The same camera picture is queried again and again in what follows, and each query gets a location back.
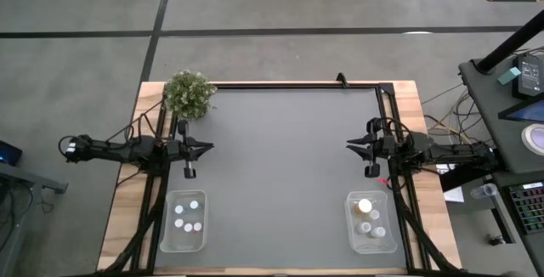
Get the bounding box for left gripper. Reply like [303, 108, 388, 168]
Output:
[167, 119, 215, 180]

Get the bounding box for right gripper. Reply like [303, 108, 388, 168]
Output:
[346, 117, 396, 179]

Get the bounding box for amber pill bottle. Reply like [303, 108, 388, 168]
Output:
[354, 198, 374, 217]

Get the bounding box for translucent white plastic bin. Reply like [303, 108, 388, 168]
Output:
[344, 189, 399, 255]
[159, 189, 209, 254]

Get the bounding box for green potted plant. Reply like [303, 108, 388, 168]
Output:
[163, 69, 218, 122]

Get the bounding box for white paper sheet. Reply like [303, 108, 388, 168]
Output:
[436, 164, 465, 204]

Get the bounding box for clear water bottle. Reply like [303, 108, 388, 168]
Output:
[469, 182, 498, 200]

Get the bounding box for dark grey desk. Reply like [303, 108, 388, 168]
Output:
[457, 54, 544, 277]

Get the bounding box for teal box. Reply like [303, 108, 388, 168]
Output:
[496, 66, 523, 86]

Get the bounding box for blue lit screen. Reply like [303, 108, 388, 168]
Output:
[497, 98, 544, 124]

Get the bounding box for round white device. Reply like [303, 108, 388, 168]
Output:
[521, 123, 544, 156]

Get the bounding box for black keyboard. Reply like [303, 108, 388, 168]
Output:
[507, 182, 544, 235]

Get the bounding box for black power adapter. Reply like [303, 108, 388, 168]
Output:
[512, 54, 544, 100]

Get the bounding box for blue lit device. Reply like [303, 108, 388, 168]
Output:
[0, 139, 24, 167]

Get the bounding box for floor cable bundle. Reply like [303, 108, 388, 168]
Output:
[420, 82, 485, 142]

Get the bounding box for black monitor post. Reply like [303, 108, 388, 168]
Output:
[474, 8, 544, 75]

